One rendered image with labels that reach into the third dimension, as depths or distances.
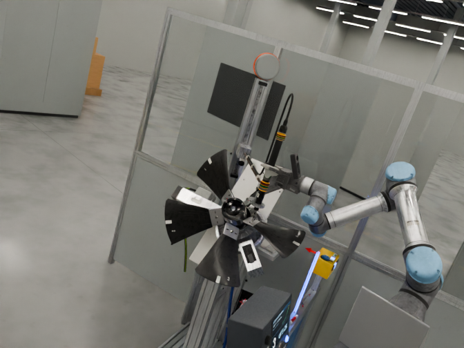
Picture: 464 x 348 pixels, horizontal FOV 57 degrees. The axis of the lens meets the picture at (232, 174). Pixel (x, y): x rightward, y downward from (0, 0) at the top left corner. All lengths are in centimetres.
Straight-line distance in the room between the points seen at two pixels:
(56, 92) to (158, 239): 460
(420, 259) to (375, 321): 28
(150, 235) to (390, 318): 210
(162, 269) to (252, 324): 217
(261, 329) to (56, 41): 647
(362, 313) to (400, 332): 15
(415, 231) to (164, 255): 207
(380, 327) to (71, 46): 650
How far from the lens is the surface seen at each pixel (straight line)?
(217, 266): 200
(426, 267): 167
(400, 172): 189
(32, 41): 715
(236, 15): 804
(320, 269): 227
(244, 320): 128
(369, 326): 177
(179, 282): 333
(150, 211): 330
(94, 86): 1012
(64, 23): 731
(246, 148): 255
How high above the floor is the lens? 196
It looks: 17 degrees down
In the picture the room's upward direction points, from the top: 17 degrees clockwise
